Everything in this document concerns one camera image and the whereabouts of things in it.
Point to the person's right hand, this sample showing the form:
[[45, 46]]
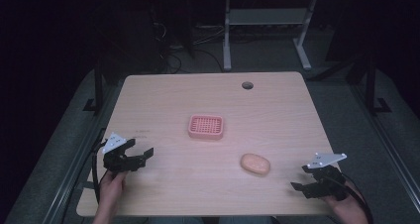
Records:
[[348, 208]]

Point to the pink soap dish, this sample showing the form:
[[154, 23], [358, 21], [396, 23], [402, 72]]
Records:
[[206, 127]]

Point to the aluminium rail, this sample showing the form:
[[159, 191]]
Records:
[[386, 141], [74, 164]]

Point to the white desk frame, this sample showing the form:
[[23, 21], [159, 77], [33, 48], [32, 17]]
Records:
[[264, 16]]

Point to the person's left hand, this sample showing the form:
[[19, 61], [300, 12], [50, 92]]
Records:
[[111, 191]]

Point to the black metal stand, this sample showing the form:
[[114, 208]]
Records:
[[371, 85], [98, 85]]

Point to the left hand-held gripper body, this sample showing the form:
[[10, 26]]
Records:
[[115, 161]]

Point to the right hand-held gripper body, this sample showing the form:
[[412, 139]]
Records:
[[325, 181]]

